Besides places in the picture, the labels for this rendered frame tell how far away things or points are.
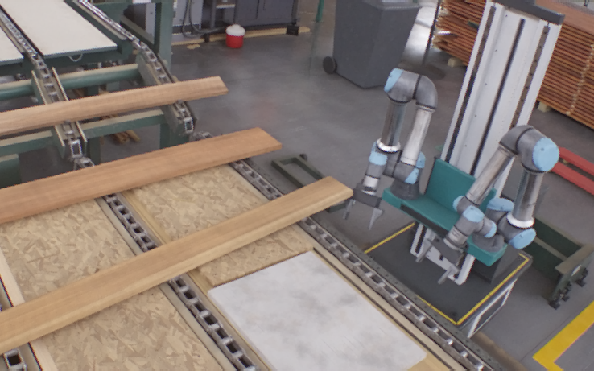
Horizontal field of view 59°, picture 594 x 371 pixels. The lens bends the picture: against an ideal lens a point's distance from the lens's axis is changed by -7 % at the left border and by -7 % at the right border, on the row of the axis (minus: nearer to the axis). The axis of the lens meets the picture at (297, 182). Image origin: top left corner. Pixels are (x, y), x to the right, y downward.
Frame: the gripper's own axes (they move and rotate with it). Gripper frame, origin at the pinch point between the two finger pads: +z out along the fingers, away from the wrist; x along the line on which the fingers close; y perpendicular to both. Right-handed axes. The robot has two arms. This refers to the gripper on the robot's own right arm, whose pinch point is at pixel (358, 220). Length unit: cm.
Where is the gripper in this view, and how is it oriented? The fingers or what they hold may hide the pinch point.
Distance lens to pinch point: 253.9
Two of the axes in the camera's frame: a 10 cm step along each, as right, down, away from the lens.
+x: -7.9, -3.1, 5.3
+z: -2.8, 9.5, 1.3
